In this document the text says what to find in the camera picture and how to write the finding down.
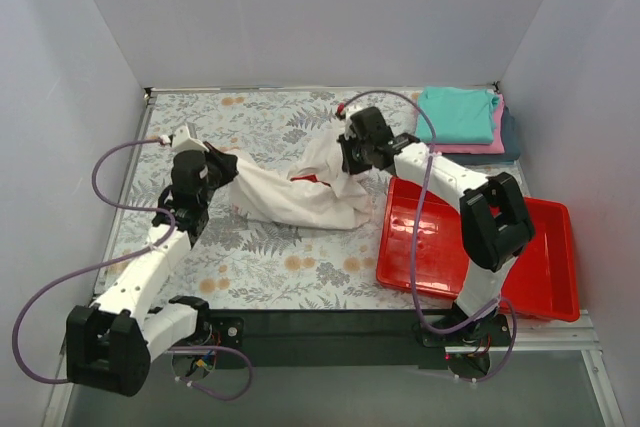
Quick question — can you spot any white coca-cola t-shirt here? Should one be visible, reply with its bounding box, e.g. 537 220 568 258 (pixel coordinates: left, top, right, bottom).
229 131 373 230

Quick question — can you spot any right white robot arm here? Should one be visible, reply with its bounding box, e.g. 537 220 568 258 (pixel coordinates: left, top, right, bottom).
336 104 535 345

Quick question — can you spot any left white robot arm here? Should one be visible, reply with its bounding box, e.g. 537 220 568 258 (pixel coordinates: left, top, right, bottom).
66 144 238 397

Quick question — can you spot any floral patterned table mat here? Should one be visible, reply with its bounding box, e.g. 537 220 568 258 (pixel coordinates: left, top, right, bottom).
97 89 531 311

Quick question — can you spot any folded teal t-shirt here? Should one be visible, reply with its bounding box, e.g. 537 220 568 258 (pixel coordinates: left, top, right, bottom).
417 87 501 145

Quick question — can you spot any folded pink t-shirt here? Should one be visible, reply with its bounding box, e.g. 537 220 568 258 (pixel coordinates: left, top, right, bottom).
436 90 505 154

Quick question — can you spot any folded dark blue t-shirt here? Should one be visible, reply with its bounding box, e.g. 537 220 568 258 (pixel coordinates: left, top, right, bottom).
445 107 521 166

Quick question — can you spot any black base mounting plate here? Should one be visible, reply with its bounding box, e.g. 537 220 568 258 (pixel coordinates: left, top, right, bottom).
201 310 511 370

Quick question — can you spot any red plastic tray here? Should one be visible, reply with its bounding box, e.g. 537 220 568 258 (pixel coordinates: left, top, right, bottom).
376 178 580 322

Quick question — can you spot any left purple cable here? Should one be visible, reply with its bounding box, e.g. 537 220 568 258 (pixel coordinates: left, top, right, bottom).
10 137 254 402

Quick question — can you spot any aluminium frame rail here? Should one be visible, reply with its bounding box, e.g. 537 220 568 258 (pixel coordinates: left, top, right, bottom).
54 310 601 398

